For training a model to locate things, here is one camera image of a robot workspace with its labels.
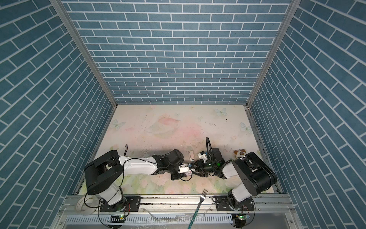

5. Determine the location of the brown white plush toy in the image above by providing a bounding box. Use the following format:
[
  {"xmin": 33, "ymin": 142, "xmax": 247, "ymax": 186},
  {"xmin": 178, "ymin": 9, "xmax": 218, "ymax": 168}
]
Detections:
[{"xmin": 234, "ymin": 149, "xmax": 247, "ymax": 159}]

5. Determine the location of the pink white stapler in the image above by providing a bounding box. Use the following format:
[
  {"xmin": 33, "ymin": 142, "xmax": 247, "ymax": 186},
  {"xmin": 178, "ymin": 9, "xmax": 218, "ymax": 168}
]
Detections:
[{"xmin": 189, "ymin": 151, "xmax": 194, "ymax": 161}]

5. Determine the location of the aluminium corner post right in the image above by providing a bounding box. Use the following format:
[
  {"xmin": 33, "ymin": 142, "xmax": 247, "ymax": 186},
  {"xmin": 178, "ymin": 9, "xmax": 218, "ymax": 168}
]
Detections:
[{"xmin": 246, "ymin": 0, "xmax": 301, "ymax": 108}]

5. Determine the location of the green handled fork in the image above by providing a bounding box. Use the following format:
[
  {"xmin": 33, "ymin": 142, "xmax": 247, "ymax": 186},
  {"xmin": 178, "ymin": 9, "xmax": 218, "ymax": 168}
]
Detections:
[{"xmin": 188, "ymin": 189, "xmax": 208, "ymax": 229}]

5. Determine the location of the aluminium front rail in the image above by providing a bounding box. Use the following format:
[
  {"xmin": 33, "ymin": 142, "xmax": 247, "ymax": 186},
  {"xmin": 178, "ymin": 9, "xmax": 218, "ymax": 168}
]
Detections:
[{"xmin": 61, "ymin": 194, "xmax": 292, "ymax": 215}]

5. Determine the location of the aluminium corner post left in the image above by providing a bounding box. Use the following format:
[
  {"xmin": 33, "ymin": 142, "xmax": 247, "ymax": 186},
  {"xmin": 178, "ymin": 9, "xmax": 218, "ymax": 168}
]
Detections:
[{"xmin": 50, "ymin": 0, "xmax": 118, "ymax": 108}]

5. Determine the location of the aluminium corner post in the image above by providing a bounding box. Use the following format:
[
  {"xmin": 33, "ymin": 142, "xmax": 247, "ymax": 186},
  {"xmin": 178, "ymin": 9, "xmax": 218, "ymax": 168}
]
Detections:
[
  {"xmin": 50, "ymin": 0, "xmax": 118, "ymax": 108},
  {"xmin": 246, "ymin": 0, "xmax": 301, "ymax": 108}
]

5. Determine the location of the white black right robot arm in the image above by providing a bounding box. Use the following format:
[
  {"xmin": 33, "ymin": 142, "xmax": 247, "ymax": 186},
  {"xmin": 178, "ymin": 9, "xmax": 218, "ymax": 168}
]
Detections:
[{"xmin": 189, "ymin": 137, "xmax": 277, "ymax": 210}]

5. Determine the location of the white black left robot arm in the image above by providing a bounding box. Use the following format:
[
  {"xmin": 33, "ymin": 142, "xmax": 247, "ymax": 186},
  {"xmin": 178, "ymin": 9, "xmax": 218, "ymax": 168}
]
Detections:
[{"xmin": 84, "ymin": 149, "xmax": 184, "ymax": 206}]

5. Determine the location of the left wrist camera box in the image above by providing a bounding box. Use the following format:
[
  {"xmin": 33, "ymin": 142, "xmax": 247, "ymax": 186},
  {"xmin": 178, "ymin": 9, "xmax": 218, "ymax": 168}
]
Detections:
[{"xmin": 179, "ymin": 165, "xmax": 191, "ymax": 174}]

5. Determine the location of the clear tape roll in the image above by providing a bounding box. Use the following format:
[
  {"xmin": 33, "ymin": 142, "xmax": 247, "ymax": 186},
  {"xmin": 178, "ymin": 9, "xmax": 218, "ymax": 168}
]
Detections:
[{"xmin": 75, "ymin": 195, "xmax": 94, "ymax": 216}]

